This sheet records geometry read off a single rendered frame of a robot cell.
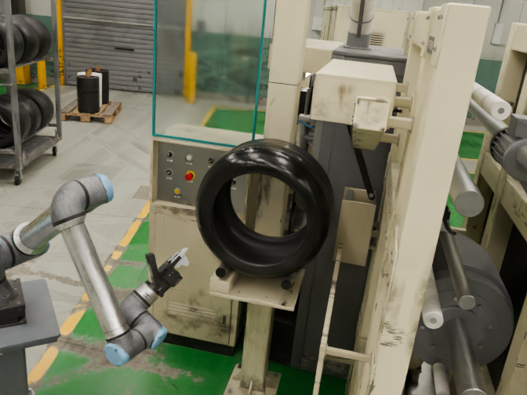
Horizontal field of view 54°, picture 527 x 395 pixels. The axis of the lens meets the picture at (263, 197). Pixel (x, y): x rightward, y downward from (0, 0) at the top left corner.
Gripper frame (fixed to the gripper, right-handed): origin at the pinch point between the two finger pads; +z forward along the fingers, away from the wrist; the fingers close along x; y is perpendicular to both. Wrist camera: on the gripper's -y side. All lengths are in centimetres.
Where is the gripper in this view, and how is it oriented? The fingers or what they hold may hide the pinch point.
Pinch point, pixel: (183, 248)
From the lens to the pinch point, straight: 210.9
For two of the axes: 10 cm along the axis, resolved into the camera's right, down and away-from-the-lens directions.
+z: 6.6, -6.7, 3.2
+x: 4.4, 0.1, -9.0
